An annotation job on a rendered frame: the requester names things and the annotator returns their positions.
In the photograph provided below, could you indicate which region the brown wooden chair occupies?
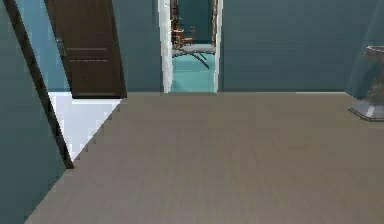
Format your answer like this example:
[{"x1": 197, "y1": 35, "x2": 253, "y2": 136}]
[{"x1": 171, "y1": 25, "x2": 196, "y2": 50}]

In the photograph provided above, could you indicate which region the dark brown room door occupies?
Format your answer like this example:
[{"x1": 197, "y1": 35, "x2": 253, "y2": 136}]
[{"x1": 44, "y1": 0, "x2": 128, "y2": 100}]

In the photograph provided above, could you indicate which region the grey door handle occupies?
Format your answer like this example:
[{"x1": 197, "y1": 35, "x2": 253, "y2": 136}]
[{"x1": 55, "y1": 37, "x2": 66, "y2": 58}]

